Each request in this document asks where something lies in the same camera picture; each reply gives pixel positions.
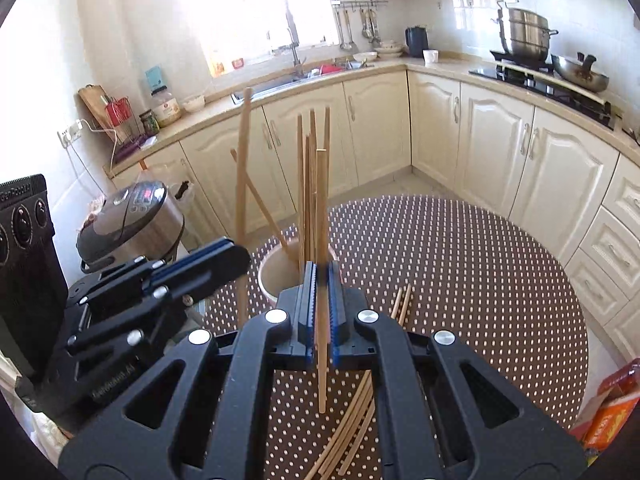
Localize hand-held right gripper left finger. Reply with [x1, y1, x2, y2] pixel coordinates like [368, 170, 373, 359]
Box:
[57, 261, 317, 480]

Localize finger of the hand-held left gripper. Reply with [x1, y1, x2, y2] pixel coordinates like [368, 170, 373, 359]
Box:
[150, 239, 241, 281]
[150, 247, 251, 311]

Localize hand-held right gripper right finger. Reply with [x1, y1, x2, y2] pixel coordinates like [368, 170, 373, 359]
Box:
[328, 261, 587, 480]

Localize pink cup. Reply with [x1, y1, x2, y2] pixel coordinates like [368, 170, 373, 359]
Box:
[257, 240, 343, 306]

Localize wooden chopstick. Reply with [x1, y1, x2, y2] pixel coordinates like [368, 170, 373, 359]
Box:
[315, 149, 329, 415]
[235, 87, 254, 326]

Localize pile of wooden chopsticks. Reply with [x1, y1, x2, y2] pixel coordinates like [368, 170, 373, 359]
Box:
[300, 284, 413, 480]

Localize bundle of wooden chopsticks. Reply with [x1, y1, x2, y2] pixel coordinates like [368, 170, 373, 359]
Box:
[230, 106, 332, 266]

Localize plastic bag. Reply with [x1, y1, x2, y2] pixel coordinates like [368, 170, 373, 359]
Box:
[167, 180, 197, 213]

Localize grey rice cooker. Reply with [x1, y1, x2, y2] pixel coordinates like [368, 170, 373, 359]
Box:
[76, 180, 187, 277]

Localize purple cloth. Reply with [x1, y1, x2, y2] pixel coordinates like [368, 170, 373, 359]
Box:
[111, 132, 157, 165]

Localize round polka dot table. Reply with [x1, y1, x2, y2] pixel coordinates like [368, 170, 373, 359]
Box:
[185, 194, 591, 480]

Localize white label jar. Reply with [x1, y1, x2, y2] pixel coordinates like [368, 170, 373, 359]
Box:
[150, 87, 184, 129]

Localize red rack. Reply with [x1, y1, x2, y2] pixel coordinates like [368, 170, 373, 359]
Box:
[102, 95, 135, 130]

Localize wooden cutting board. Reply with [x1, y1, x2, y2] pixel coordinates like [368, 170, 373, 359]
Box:
[77, 84, 121, 133]

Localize blue carton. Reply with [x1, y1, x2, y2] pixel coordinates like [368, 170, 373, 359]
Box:
[144, 65, 167, 94]

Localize steel sink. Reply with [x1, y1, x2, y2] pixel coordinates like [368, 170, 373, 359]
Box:
[231, 66, 353, 106]

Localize steel faucet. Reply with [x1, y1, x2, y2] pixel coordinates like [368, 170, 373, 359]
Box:
[284, 10, 307, 70]

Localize kitchen window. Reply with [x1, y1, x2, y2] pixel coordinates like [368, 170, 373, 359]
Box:
[172, 0, 343, 76]

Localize stack of plates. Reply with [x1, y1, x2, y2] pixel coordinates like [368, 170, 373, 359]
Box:
[372, 40, 406, 59]

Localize black electric kettle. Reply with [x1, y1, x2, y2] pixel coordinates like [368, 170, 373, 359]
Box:
[404, 25, 429, 59]

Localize orange bag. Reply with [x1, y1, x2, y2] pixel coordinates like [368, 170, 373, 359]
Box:
[570, 357, 640, 456]

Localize black gas stove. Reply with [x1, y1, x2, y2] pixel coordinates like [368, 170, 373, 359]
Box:
[468, 50, 617, 132]

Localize steel steamer pot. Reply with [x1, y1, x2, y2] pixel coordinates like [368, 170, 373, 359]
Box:
[491, 0, 560, 59]

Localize steel wok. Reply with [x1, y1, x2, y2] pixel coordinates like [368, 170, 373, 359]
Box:
[551, 52, 611, 94]

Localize white cable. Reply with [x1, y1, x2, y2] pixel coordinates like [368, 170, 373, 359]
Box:
[80, 119, 123, 168]

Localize wall outlet with charger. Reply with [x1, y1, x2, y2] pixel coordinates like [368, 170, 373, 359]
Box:
[56, 119, 87, 149]

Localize utensil rail with hanging utensils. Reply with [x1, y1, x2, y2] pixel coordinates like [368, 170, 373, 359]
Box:
[330, 0, 392, 52]

